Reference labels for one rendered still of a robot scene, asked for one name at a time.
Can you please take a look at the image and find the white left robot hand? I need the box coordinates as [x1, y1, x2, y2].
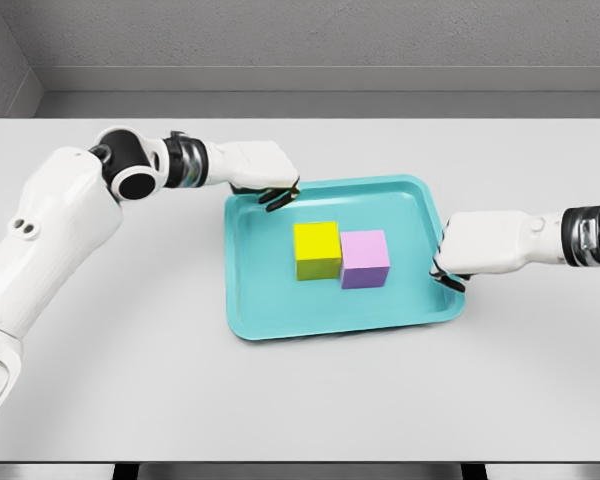
[221, 140, 302, 213]

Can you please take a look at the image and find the pink cube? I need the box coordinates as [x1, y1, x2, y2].
[339, 229, 391, 291]

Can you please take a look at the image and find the teal plastic tray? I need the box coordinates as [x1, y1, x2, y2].
[223, 173, 467, 342]

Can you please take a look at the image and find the yellow cube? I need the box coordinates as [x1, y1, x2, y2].
[293, 221, 343, 282]

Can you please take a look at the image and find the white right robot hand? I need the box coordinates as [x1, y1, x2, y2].
[428, 209, 536, 294]

